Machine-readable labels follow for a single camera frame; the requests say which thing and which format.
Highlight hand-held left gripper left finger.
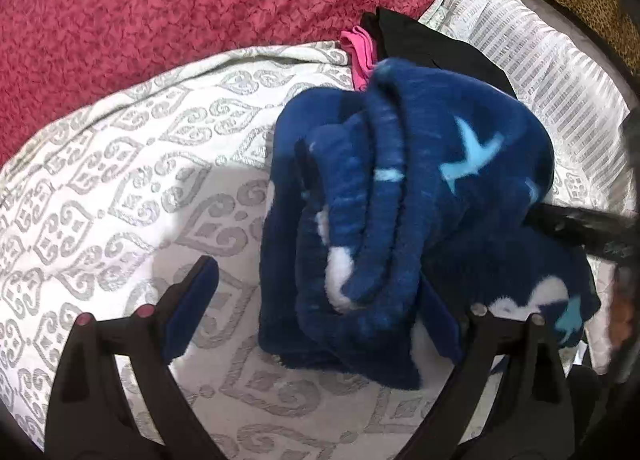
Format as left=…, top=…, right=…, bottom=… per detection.
left=45, top=255, right=221, bottom=460

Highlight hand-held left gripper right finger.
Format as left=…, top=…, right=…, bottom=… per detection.
left=400, top=302, right=574, bottom=460

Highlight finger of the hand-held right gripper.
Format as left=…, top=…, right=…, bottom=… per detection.
left=522, top=202, right=640, bottom=263

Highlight navy star-print fleece pants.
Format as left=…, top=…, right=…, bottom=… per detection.
left=257, top=57, right=602, bottom=391

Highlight white grey patterned bedspread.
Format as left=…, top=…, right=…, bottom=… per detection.
left=0, top=40, right=626, bottom=460

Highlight white striped pillow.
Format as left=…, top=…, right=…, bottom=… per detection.
left=417, top=0, right=637, bottom=222

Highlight black cloth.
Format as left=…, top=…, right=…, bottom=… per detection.
left=360, top=7, right=519, bottom=102

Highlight pink cloth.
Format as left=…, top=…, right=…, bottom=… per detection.
left=340, top=25, right=379, bottom=93

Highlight red fuzzy blanket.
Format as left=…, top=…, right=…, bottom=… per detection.
left=0, top=0, right=467, bottom=167

